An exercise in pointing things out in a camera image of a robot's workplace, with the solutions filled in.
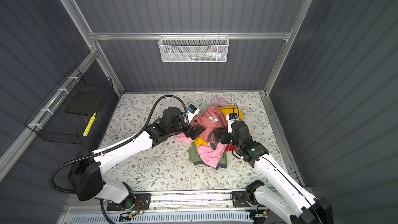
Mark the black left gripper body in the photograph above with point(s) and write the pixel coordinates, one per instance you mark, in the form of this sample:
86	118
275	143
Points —
173	131

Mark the aluminium front rail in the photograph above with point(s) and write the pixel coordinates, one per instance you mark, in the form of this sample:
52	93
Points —
217	199

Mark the floral patterned table mat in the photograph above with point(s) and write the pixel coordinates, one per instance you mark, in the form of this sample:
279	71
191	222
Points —
167	166

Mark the white wire mesh basket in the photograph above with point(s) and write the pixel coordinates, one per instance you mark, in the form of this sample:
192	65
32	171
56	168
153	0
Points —
174	50

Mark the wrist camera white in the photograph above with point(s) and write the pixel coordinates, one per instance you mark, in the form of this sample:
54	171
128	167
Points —
231	118
191	112

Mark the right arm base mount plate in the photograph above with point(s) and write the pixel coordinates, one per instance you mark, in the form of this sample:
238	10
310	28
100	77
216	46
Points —
243	199

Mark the dusty rose shirt grey trim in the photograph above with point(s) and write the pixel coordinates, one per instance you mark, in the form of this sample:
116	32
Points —
212	147

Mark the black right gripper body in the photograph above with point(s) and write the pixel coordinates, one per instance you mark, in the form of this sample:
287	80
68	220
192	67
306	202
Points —
236	144

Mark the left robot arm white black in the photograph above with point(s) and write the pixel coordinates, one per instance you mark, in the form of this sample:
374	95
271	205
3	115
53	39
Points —
87	176

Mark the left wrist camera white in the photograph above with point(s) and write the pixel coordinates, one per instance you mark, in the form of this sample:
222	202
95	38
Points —
191	112

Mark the pale pink cloth at back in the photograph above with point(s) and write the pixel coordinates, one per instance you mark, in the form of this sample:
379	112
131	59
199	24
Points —
218	102

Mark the yellow cloth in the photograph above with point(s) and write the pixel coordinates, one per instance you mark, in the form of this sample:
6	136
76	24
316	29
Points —
231	112

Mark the black wire basket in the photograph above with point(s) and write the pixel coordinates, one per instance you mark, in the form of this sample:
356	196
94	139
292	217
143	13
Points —
65	116

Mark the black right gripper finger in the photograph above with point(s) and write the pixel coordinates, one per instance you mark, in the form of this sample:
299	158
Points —
223	140
220	133

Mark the yellow marker pen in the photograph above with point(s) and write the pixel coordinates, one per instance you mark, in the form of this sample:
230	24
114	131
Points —
90	124

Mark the light pink cloth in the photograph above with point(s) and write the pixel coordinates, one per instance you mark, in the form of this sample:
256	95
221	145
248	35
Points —
182	138

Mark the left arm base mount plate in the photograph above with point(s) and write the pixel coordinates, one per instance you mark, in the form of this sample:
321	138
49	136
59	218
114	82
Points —
138	202

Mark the olive green cloth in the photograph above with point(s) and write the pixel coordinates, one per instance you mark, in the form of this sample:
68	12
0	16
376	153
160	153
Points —
216	161

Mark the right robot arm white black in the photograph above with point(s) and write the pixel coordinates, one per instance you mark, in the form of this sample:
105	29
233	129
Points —
319	211

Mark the white ventilated panel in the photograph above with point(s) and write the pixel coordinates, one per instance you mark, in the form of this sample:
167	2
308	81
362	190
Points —
212	217

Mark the red cloth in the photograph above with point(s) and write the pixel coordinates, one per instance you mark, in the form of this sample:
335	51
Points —
231	148

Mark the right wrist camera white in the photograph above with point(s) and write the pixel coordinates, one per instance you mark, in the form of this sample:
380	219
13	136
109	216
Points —
231	118

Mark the tubes in white basket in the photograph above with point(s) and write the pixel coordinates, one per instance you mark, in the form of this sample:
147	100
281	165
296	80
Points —
209	56

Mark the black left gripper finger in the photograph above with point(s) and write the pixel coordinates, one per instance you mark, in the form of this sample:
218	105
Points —
199	129
191	134

